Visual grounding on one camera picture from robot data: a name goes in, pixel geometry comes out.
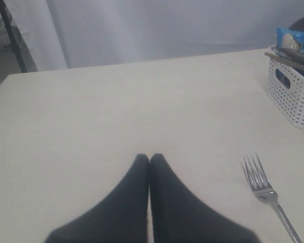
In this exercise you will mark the wooden chopstick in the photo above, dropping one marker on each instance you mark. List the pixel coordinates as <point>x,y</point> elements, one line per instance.
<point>285,61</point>

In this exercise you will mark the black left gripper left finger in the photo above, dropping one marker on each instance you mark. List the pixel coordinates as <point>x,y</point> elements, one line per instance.
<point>120,217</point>

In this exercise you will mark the black metal frame leg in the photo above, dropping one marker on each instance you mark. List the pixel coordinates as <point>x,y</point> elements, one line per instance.
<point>14,45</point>

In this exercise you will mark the silver metal fork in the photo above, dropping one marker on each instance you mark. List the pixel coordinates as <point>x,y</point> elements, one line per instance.
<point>264,192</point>

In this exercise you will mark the blue chips snack bag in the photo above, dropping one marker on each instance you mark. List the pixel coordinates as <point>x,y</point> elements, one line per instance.
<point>290,39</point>

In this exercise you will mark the silver metal table knife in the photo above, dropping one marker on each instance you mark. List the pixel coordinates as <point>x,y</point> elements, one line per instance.
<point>293,54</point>

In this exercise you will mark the white perforated plastic basket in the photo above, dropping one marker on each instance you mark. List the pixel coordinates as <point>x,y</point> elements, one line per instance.
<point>285,88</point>

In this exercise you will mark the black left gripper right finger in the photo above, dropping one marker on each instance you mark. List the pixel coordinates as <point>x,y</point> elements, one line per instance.
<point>179,216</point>

